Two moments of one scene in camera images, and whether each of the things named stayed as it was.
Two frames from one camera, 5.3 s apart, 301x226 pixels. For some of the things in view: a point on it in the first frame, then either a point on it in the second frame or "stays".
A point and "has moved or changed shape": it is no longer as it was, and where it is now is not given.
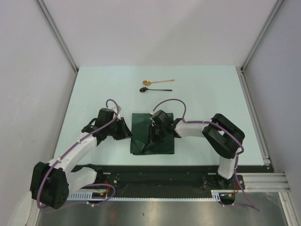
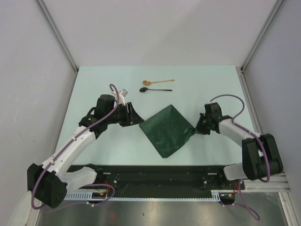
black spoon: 145,89 stays
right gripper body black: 161,131 → 203,126
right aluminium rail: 270,180 stays
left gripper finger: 127,132 → 135,118
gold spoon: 147,83 stays
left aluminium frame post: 57,34 stays
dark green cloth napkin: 138,137 has moved or changed shape
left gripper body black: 115,129 → 120,115
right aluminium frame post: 278,4 stays
